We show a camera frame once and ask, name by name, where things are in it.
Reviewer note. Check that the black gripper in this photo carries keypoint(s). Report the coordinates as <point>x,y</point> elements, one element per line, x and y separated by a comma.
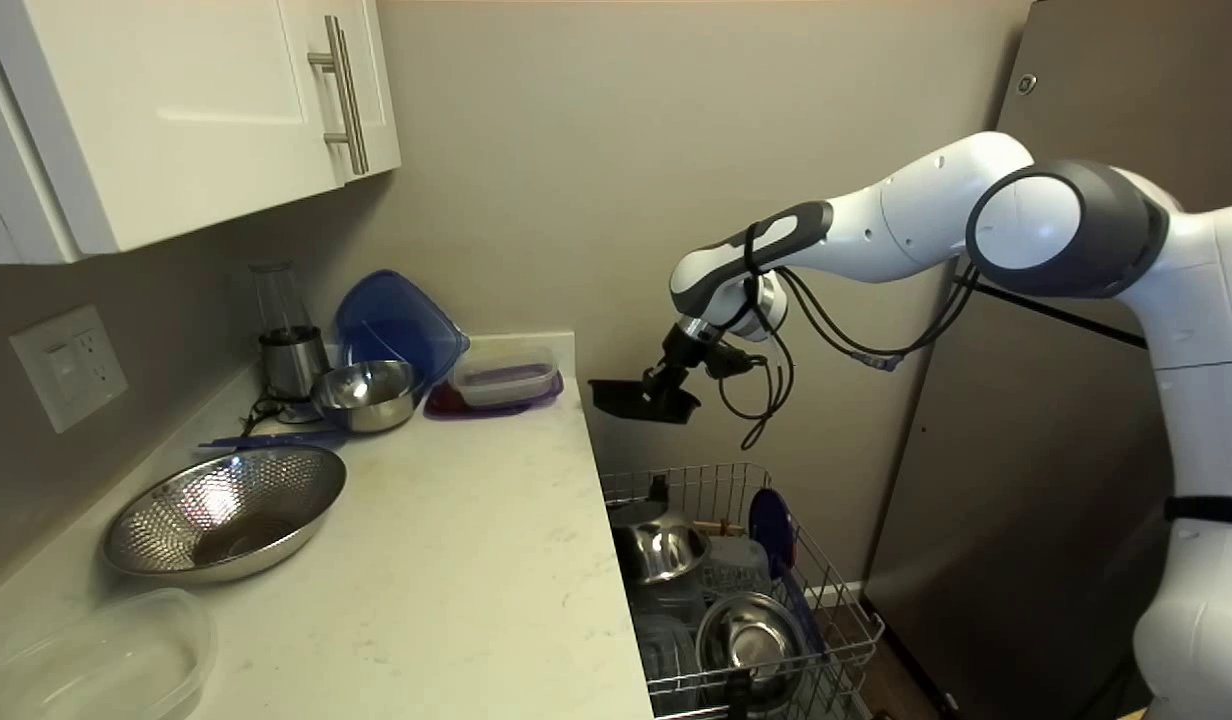
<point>701,356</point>

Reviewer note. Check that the black plastic lunchbox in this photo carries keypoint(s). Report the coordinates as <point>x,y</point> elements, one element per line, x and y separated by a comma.
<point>638,403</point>

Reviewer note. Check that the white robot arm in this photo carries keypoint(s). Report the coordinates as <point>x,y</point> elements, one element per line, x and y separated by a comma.
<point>909,214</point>

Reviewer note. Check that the grey dishwasher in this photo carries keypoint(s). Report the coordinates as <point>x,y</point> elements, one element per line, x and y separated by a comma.
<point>629,500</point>

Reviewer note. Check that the shiny steel counter bowl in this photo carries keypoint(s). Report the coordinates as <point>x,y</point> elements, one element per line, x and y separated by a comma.
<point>366,396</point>

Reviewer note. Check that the small steel bowl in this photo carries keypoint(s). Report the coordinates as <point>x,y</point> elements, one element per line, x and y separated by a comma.
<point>665,551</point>

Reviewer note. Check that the clear plastic container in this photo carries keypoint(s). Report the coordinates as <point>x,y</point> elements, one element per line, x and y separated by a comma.
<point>675,632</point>

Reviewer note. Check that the grey refrigerator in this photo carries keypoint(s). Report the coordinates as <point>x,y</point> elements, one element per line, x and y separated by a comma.
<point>989,505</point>

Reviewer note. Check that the blue plastic utensil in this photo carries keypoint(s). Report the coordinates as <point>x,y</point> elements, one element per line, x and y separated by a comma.
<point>276,441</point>

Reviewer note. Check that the large steel mixing bowl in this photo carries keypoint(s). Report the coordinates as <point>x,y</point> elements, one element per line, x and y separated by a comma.
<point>223,515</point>

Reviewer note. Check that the white upper cabinet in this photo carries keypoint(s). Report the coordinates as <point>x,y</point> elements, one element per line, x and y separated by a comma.
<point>179,104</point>

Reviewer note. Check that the clear glass bowl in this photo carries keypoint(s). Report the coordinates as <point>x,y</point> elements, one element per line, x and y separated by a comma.
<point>96,660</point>

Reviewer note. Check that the white wall outlet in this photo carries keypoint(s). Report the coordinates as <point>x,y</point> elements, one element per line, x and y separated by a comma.
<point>65,371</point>

